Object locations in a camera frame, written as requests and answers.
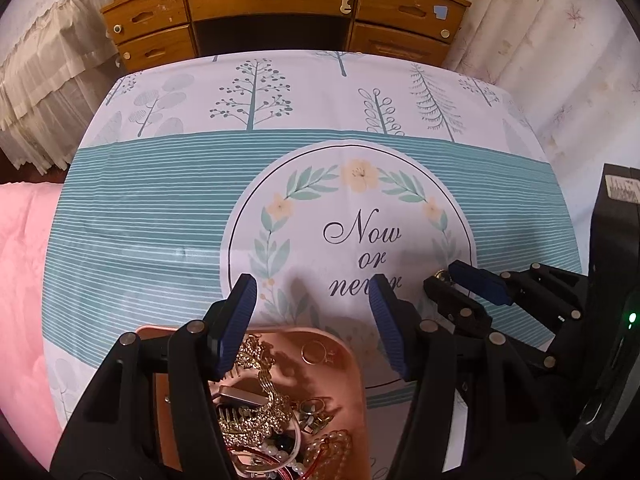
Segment white floral curtain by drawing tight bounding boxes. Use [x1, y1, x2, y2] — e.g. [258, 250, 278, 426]
[444, 0, 640, 272]

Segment cream lace cloth cover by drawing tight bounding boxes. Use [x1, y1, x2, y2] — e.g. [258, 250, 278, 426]
[0, 0, 124, 172]

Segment thin gold ring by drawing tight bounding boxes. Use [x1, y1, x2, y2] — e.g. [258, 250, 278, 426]
[301, 340, 327, 365]

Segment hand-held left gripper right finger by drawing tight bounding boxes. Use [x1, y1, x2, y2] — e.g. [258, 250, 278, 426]
[367, 274, 576, 480]

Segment gold earring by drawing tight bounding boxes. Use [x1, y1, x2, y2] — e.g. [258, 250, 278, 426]
[299, 397, 332, 417]
[301, 412, 337, 434]

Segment teal white printed tablecloth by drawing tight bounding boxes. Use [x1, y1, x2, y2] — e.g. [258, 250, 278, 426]
[42, 50, 583, 480]

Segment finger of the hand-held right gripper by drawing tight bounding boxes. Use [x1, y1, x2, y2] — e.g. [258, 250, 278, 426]
[447, 260, 587, 323]
[422, 277, 560, 375]

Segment small pearl bracelet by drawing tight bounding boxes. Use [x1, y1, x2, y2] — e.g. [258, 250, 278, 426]
[261, 440, 307, 477]

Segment long pearl necklace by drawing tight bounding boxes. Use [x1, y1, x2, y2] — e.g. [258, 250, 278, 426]
[302, 429, 354, 479]

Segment pink blanket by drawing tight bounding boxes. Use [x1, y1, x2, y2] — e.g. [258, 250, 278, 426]
[0, 182, 72, 461]

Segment white dotted strap band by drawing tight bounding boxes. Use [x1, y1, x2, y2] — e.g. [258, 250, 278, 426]
[227, 417, 304, 478]

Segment gold hair comb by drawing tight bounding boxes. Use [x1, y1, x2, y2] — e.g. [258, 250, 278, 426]
[227, 334, 288, 413]
[219, 400, 298, 449]

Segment rectangular metal clip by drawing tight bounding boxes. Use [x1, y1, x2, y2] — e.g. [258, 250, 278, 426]
[218, 385, 265, 409]

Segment pink storage box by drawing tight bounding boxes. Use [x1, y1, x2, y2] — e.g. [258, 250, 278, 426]
[134, 325, 371, 480]

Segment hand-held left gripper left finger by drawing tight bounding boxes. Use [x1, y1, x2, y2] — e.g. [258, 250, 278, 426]
[50, 272, 258, 480]

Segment red string bracelet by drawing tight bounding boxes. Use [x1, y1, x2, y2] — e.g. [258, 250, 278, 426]
[234, 454, 302, 480]

